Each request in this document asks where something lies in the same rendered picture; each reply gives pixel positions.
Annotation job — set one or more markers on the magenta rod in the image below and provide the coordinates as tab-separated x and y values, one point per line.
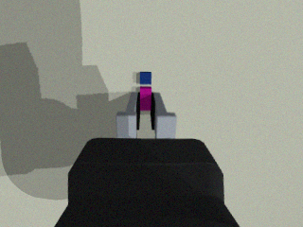
145	98

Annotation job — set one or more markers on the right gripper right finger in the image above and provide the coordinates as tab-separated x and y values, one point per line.
162	123

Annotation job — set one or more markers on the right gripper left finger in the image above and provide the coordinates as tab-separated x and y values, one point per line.
126	121

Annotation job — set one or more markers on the small dark blue cube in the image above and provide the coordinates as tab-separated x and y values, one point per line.
145	77

